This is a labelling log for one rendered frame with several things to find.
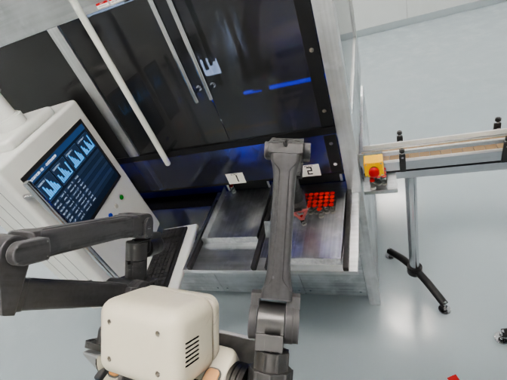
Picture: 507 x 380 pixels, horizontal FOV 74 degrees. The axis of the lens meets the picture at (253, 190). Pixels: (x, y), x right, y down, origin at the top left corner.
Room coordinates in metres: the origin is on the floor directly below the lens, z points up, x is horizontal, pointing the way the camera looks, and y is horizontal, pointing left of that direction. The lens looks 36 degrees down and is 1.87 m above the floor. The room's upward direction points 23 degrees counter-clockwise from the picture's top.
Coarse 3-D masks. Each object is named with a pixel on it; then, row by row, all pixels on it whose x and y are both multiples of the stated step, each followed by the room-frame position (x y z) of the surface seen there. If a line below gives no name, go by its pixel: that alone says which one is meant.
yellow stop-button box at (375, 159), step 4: (368, 152) 1.07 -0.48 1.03; (372, 152) 1.06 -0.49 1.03; (376, 152) 1.05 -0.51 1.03; (380, 152) 1.04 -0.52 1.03; (364, 156) 1.06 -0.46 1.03; (368, 156) 1.05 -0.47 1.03; (372, 156) 1.04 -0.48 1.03; (376, 156) 1.03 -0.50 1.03; (380, 156) 1.02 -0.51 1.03; (364, 160) 1.04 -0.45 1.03; (368, 160) 1.03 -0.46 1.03; (372, 160) 1.02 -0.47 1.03; (376, 160) 1.01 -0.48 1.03; (380, 160) 1.00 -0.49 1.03; (364, 164) 1.02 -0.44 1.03; (368, 164) 1.01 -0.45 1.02; (372, 164) 1.00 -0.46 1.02; (376, 164) 1.00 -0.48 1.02; (380, 164) 0.99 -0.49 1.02; (364, 168) 1.02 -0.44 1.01; (368, 168) 1.01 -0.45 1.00; (380, 168) 0.99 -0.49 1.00; (364, 172) 1.02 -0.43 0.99; (368, 172) 1.01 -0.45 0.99; (380, 172) 0.99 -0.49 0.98; (368, 176) 1.01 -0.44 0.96
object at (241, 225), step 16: (224, 192) 1.39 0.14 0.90; (240, 192) 1.36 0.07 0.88; (256, 192) 1.31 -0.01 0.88; (224, 208) 1.29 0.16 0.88; (240, 208) 1.24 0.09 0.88; (256, 208) 1.20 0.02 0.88; (208, 224) 1.19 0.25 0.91; (224, 224) 1.18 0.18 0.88; (240, 224) 1.14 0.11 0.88; (256, 224) 1.10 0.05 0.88; (208, 240) 1.10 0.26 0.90; (224, 240) 1.06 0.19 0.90; (240, 240) 1.03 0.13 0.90; (256, 240) 1.00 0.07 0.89
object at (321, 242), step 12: (336, 204) 1.02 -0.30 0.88; (312, 216) 1.01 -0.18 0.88; (324, 216) 0.98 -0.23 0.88; (336, 216) 0.96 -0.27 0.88; (300, 228) 0.97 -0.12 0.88; (312, 228) 0.95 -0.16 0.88; (324, 228) 0.92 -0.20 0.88; (336, 228) 0.90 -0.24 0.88; (300, 240) 0.91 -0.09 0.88; (312, 240) 0.89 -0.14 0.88; (324, 240) 0.87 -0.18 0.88; (336, 240) 0.85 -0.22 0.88; (300, 252) 0.86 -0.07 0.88; (312, 252) 0.84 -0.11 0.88; (324, 252) 0.81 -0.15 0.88; (336, 252) 0.79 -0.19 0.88; (300, 264) 0.81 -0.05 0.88; (312, 264) 0.79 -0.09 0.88; (324, 264) 0.76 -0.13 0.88; (336, 264) 0.74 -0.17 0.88
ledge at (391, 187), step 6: (390, 174) 1.07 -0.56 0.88; (366, 180) 1.09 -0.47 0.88; (390, 180) 1.03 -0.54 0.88; (396, 180) 1.02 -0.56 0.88; (366, 186) 1.05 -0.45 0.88; (378, 186) 1.03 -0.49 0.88; (384, 186) 1.01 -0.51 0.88; (390, 186) 1.00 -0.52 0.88; (396, 186) 0.99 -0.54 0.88; (366, 192) 1.03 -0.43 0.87; (372, 192) 1.02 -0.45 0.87; (378, 192) 1.01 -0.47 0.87; (384, 192) 0.99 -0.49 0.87; (390, 192) 0.98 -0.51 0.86; (396, 192) 0.97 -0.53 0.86
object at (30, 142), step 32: (32, 128) 1.25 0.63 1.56; (64, 128) 1.35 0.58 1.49; (0, 160) 1.10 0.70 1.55; (32, 160) 1.15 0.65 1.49; (64, 160) 1.25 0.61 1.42; (96, 160) 1.37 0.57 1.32; (0, 192) 1.03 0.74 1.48; (64, 192) 1.15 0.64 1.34; (96, 192) 1.27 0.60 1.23; (128, 192) 1.42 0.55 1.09; (0, 224) 1.08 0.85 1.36; (32, 224) 1.03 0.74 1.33; (64, 256) 1.04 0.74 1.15
